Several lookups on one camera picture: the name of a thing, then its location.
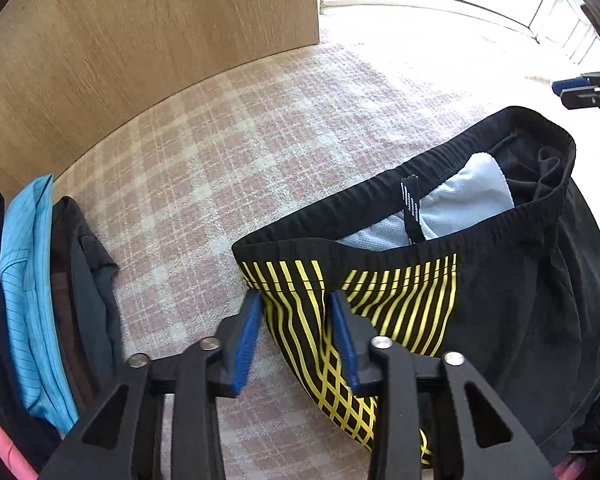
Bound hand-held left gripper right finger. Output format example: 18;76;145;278
329;291;557;480

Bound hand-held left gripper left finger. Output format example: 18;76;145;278
37;290;264;480

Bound black shorts with yellow stripes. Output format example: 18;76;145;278
231;106;600;471

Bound folded dark grey garment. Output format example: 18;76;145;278
50;196;126;401

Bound folded brown garment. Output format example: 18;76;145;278
51;270;98;403

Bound pink plaid blanket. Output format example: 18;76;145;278
50;7;600;480

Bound folded light blue garment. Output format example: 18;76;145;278
0;175;81;433

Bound pink cloth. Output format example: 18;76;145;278
0;385;38;480

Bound light plywood board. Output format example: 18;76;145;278
0;0;322;196

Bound white window frame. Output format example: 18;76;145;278
320;0;600;66

